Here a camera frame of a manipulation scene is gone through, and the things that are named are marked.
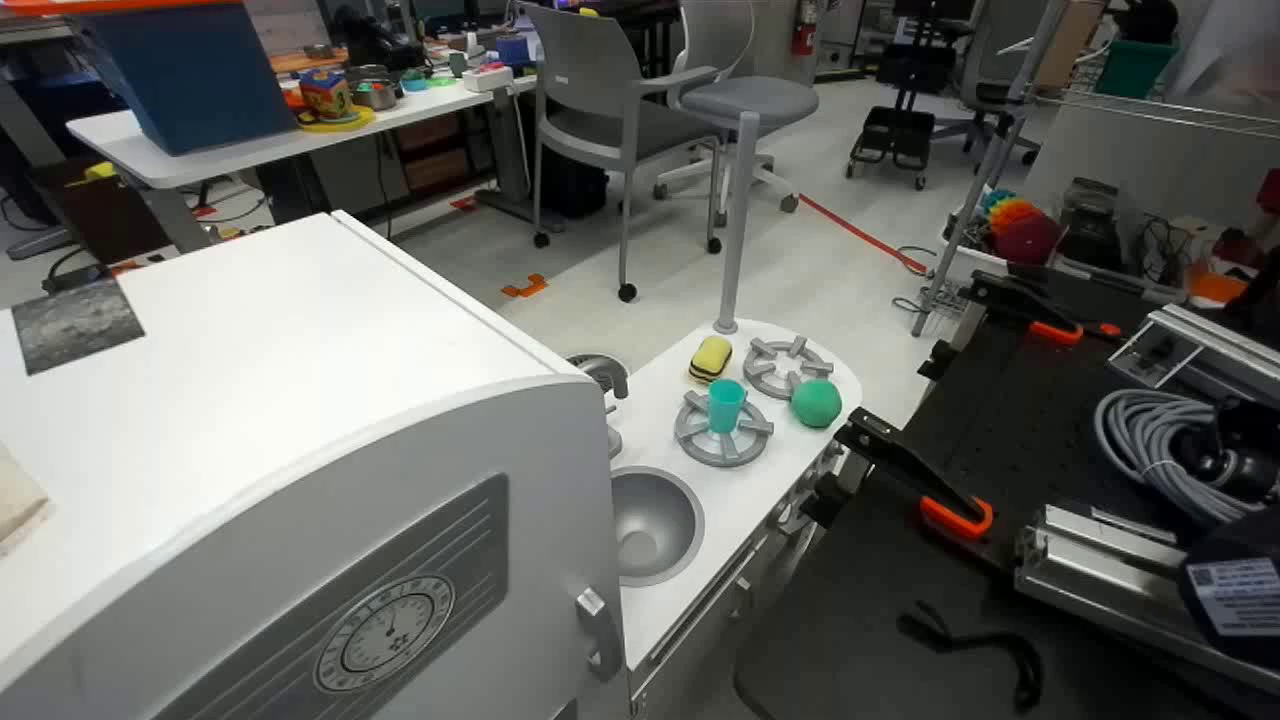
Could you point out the dark grey toy faucet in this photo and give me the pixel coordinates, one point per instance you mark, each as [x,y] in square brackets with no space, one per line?
[600,373]

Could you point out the grey round sink bowl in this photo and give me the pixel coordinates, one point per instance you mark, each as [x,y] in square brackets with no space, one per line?
[650,526]

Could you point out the white toy sink counter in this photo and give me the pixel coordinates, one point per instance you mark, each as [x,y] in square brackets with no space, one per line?
[760,484]

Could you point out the yellow sponge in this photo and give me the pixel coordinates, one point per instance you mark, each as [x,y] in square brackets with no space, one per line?
[708,358]

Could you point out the teal plastic cup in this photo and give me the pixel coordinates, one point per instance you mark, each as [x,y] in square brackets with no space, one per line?
[726,402]

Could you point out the small orange floor tape piece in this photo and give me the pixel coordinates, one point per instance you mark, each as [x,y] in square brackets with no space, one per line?
[526,286]

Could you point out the white upright pole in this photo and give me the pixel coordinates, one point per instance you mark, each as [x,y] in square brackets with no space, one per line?
[739,221]

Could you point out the green ball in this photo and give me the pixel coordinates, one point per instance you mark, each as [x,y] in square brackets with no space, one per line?
[815,402]

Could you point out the orange floor tape line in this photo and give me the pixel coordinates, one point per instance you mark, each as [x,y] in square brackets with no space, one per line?
[864,238]

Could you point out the grey four-leg chair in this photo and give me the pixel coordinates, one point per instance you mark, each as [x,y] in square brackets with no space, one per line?
[600,94]

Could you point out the grey swivel office chair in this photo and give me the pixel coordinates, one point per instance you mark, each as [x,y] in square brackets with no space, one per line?
[747,98]

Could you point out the black rolling cart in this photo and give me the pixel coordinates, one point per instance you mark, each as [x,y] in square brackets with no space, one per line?
[907,126]

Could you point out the large white toy kitchen cabinet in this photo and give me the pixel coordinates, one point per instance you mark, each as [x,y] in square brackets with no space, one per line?
[294,442]

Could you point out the red fire extinguisher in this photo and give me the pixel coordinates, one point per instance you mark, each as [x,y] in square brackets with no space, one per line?
[803,29]

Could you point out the metal tripod stand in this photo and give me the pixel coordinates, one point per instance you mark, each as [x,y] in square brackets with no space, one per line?
[981,202]

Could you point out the yellow plate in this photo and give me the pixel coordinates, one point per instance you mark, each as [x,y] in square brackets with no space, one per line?
[342,121]

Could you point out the rainbow coloured toy ball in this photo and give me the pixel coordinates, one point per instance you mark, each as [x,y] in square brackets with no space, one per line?
[1026,231]

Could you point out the colourful toy on table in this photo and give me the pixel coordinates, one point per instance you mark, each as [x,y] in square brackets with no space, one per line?
[327,94]

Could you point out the white work table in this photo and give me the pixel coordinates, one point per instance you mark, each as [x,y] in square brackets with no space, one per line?
[203,152]

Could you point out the blue box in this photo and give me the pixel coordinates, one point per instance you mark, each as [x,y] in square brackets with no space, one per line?
[184,73]

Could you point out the white panel board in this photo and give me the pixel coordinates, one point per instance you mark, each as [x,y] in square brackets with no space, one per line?
[1161,152]

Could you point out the green bin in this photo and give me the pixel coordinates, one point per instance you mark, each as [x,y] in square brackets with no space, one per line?
[1137,65]

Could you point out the black box with white label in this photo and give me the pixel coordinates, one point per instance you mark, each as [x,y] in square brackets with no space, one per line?
[1232,595]

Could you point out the long aluminium extrusion rail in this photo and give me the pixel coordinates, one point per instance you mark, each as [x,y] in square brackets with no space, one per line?
[1133,564]

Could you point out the short aluminium extrusion frame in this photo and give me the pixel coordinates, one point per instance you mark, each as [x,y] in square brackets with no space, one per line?
[1200,349]

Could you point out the black camera device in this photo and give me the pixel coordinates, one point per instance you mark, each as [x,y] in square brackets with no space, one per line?
[1232,445]

